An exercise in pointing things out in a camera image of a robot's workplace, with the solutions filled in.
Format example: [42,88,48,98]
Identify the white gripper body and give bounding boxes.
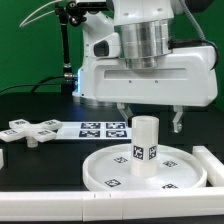
[91,46,217,106]

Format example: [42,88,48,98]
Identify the white round table top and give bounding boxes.
[83,144,207,191]

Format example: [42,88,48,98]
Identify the white cross-shaped table base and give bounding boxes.
[0,119,62,148]

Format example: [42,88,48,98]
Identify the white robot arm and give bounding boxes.
[76,0,218,133]

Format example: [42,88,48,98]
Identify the white marker sheet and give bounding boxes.
[57,122,131,140]

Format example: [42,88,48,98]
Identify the white left fence block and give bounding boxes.
[0,149,4,170]

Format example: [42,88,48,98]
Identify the white right fence rail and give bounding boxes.
[192,146,224,187]

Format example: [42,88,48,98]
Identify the white fence rail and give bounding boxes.
[192,146,224,187]
[0,187,224,221]

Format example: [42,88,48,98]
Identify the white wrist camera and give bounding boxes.
[89,32,121,59]

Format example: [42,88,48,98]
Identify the white front fence rail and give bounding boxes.
[0,187,224,221]

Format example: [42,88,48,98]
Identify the black cable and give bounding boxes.
[0,75,66,95]

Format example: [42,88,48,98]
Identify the black camera stand pole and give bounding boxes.
[55,3,76,95]

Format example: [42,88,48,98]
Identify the white cable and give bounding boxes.
[19,0,68,28]

